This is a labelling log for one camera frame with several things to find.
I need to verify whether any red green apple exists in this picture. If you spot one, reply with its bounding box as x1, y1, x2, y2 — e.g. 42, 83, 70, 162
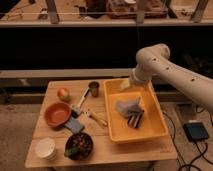
57, 88, 71, 102

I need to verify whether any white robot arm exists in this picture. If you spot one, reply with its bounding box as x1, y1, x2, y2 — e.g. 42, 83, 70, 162
120, 44, 213, 114

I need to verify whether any red bowl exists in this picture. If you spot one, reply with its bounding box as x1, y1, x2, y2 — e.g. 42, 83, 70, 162
44, 102, 71, 128

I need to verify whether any dark bowl with contents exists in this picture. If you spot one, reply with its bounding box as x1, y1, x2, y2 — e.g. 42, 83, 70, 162
64, 132, 93, 160

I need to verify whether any grey cloth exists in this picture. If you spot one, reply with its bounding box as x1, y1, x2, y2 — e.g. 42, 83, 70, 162
115, 98, 143, 118

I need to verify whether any metal cup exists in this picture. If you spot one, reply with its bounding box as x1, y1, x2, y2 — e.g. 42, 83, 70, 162
89, 81, 99, 97

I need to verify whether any black striped object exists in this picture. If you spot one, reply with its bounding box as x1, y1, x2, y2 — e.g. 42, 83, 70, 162
127, 112, 144, 129

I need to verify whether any yellow plastic bin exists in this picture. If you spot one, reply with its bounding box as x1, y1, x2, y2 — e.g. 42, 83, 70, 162
103, 79, 168, 143

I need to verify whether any grey sponge block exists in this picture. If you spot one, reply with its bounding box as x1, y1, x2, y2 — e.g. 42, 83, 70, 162
65, 117, 84, 134

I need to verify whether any black box device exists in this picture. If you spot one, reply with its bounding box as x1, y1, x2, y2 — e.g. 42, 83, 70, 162
183, 122, 209, 142

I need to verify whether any wooden shelf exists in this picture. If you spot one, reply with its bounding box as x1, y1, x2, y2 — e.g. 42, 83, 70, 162
0, 0, 213, 27

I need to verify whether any white handled brush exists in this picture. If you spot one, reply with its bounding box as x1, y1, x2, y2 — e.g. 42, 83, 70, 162
71, 89, 90, 118

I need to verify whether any black cable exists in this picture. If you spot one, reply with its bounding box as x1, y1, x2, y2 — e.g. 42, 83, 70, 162
162, 105, 213, 171

